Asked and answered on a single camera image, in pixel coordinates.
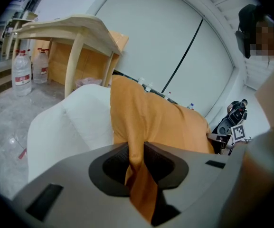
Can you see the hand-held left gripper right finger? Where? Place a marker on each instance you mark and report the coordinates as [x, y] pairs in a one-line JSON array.
[[198, 174]]

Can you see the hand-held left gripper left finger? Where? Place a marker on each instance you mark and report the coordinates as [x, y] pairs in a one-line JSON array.
[[68, 198]]

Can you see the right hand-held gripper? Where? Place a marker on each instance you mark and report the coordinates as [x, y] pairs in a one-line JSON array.
[[238, 133]]

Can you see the orange pillow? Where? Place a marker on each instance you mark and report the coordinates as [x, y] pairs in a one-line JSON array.
[[151, 117]]

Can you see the white round beanbag chair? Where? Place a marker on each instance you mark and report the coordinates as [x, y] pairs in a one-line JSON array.
[[68, 127]]

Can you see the blue label drink bottle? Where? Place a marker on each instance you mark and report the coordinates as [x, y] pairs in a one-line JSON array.
[[191, 106]]

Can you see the red label clear bottle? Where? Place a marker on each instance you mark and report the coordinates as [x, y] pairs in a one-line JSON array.
[[169, 95]]

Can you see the small clear bottle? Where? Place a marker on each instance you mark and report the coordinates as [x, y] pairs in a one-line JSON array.
[[149, 86]]

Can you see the white cup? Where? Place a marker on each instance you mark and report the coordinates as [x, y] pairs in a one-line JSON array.
[[140, 80]]

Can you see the person's head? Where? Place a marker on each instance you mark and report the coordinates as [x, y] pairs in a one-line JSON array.
[[267, 39]]

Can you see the waste basket with pink bag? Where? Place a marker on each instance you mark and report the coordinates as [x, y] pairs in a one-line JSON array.
[[89, 82]]

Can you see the clear large water jug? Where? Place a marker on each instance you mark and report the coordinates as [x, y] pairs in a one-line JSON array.
[[40, 66], [21, 75]]

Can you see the light wooden cabinet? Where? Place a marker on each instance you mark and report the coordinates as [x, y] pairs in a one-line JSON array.
[[91, 63]]

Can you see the light wooden table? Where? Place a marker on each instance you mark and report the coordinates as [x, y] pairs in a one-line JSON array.
[[79, 27]]

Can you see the black head-worn camera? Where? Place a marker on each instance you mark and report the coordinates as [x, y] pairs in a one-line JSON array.
[[243, 44]]

